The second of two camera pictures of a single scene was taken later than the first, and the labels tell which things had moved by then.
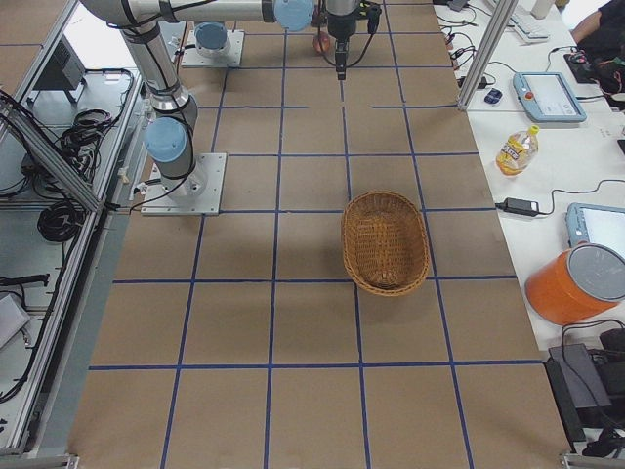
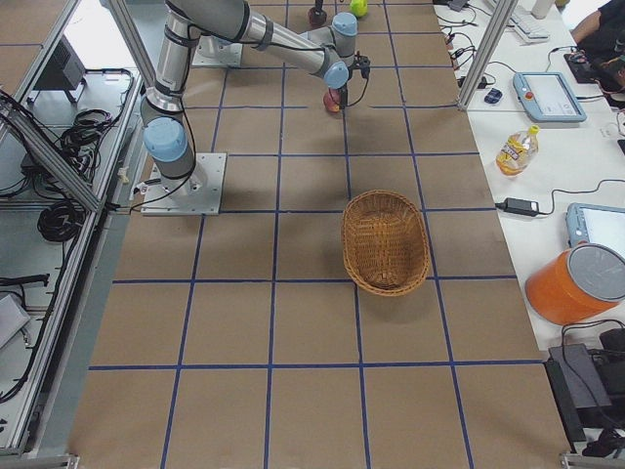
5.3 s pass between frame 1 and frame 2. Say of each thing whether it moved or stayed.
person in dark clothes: stayed
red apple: moved
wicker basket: stayed
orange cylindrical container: stayed
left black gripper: moved
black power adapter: stayed
